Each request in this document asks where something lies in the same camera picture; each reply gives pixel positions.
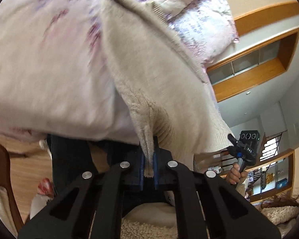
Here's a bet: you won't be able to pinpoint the beige cable-knit sweater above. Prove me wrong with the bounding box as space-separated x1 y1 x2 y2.
100 0 231 177

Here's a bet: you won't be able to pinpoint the person's right hand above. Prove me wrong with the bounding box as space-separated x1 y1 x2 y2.
226 162 248 185

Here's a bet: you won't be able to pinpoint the wooden stair railing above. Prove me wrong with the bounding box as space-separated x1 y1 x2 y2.
219 131 296 202

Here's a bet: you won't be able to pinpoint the dark blue jeans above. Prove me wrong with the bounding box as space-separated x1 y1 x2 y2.
46 134 139 196

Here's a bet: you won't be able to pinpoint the wooden framed interior window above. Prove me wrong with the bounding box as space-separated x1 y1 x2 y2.
205 0 299 103

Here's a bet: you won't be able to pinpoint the beige fleece right sleeve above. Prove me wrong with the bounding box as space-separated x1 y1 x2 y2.
236 178 299 226

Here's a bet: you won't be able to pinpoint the pink floral bed sheet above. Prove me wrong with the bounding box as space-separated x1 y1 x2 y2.
0 0 139 144

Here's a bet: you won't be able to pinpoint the wooden chair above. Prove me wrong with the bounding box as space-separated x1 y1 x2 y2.
0 144 24 232

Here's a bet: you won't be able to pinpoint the white floral pillow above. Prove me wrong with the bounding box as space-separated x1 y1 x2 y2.
138 0 239 65

